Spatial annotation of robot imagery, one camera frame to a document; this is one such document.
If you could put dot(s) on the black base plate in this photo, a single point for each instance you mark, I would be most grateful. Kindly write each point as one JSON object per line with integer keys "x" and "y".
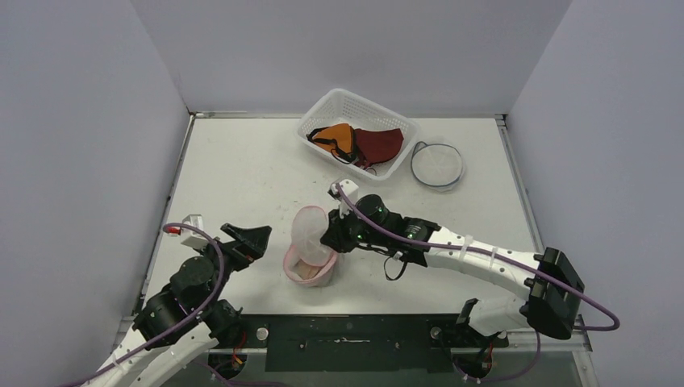
{"x": 355, "y": 343}

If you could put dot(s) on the beige bra in pink bag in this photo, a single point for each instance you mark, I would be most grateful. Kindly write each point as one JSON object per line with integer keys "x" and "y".
{"x": 306, "y": 271}

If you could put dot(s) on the white mesh bag pink zipper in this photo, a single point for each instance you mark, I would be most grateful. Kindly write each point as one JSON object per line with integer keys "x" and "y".
{"x": 308, "y": 226}

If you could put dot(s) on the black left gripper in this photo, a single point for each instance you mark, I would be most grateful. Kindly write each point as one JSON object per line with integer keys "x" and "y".
{"x": 249, "y": 244}

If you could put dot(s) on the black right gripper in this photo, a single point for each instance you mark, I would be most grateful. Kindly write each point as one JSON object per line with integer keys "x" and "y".
{"x": 338, "y": 235}

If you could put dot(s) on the dark red orange bra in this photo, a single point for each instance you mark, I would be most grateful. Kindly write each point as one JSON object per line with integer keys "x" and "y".
{"x": 358, "y": 147}

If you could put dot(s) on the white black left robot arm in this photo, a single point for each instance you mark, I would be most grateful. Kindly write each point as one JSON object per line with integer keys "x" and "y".
{"x": 188, "y": 315}

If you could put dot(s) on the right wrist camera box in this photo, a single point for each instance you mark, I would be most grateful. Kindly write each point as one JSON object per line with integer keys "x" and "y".
{"x": 345, "y": 191}

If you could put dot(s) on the white plastic basket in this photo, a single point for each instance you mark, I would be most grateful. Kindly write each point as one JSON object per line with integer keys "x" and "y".
{"x": 342, "y": 106}

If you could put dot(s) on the white mesh laundry bag blue zipper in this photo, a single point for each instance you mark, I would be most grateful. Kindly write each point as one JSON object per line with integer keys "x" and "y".
{"x": 437, "y": 166}

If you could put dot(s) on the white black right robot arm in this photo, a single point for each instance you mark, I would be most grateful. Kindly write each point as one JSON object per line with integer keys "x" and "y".
{"x": 544, "y": 289}

